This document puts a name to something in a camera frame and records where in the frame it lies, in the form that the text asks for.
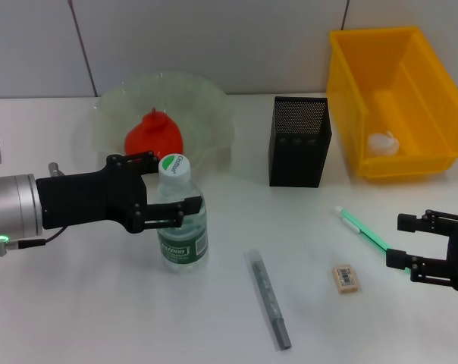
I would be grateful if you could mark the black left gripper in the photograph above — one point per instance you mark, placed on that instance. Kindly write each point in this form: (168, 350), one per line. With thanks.
(85, 197)

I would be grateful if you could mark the orange fruit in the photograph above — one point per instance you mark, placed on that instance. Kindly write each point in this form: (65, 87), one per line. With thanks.
(149, 136)

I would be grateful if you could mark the clear green-label water bottle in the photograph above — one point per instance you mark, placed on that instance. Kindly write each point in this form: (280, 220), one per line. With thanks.
(183, 246)

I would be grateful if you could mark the white paper ball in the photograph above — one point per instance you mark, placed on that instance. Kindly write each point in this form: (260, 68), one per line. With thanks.
(382, 144)

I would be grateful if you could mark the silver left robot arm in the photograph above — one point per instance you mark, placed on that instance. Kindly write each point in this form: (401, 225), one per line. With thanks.
(13, 208)

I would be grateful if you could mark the green white pen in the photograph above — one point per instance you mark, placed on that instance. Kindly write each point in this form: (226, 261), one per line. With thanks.
(361, 227)

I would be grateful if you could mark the beige barcode eraser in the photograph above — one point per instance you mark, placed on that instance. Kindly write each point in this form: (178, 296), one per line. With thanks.
(344, 278)

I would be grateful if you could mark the pale green wavy fruit bowl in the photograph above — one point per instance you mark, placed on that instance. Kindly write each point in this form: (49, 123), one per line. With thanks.
(206, 110)

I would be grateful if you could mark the black mesh pen holder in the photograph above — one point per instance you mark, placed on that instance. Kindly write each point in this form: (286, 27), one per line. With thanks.
(301, 159)

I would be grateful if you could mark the grey marker pen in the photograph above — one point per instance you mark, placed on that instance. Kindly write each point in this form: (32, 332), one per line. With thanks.
(267, 295)

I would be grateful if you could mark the yellow plastic bin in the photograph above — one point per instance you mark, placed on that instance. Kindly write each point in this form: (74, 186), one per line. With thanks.
(403, 95)

